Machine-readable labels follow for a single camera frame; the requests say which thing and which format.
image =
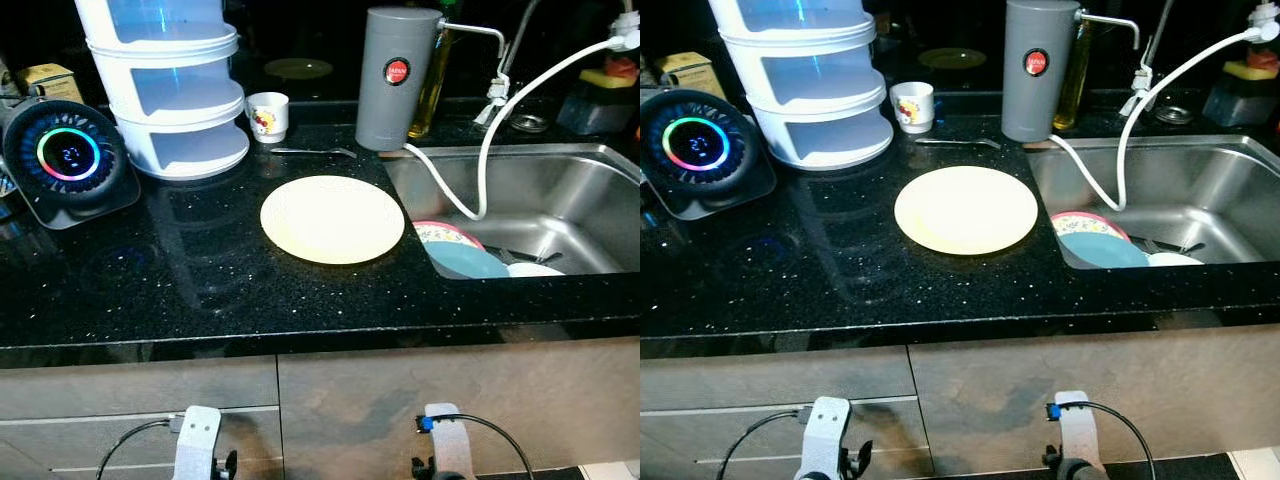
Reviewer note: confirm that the light blue plate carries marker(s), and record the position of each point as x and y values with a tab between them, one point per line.
1100	252
465	262

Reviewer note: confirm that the pink rimmed floral plate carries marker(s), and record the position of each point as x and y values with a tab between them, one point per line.
445	233
1085	223

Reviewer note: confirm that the cream floral plate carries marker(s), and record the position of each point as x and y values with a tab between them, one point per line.
332	220
965	210

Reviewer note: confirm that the grey cabinet door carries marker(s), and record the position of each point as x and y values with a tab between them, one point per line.
1150	390
480	400

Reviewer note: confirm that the black floor mat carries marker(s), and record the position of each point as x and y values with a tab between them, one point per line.
1180	467
540	473

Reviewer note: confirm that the grey cabinet drawer front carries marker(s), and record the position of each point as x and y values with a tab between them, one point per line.
770	378
100	440
720	432
130	388

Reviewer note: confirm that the small white bowl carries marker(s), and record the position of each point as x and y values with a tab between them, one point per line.
535	270
1173	260

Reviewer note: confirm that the dark metal utensil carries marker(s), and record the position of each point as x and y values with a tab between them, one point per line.
525	257
1170	247

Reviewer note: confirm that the stainless steel sink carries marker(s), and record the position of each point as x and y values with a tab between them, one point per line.
1200	185
560	195

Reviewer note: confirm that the steel fork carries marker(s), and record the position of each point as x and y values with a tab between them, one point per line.
955	142
310	152

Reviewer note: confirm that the small white printed cup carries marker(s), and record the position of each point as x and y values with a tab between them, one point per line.
267	118
912	108

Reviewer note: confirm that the white tiered food container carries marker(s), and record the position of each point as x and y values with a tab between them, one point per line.
170	100
810	95

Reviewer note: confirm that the grey water filter canister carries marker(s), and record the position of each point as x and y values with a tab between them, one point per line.
1038	90
395	100

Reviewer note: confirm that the yellow oil bottle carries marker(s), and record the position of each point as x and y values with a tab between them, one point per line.
1072	90
432	95

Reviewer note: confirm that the dark sponge holder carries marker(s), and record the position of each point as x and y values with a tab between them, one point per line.
1240	102
595	112

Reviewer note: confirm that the small yellow box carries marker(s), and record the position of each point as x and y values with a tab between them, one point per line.
50	80
692	72

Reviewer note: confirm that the yellow sponge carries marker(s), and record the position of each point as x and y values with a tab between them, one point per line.
605	78
1248	70

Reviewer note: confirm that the chrome sink faucet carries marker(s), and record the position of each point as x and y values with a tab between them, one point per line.
1150	40
515	40

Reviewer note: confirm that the red scrubber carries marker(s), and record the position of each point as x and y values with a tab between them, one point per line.
1266	58
622	66

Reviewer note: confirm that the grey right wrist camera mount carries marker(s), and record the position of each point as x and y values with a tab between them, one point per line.
450	445
1076	430

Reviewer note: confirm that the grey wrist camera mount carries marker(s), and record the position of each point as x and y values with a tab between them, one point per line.
826	435
197	445
1076	430
450	445

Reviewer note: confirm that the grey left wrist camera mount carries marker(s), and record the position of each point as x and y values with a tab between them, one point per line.
197	445
826	435

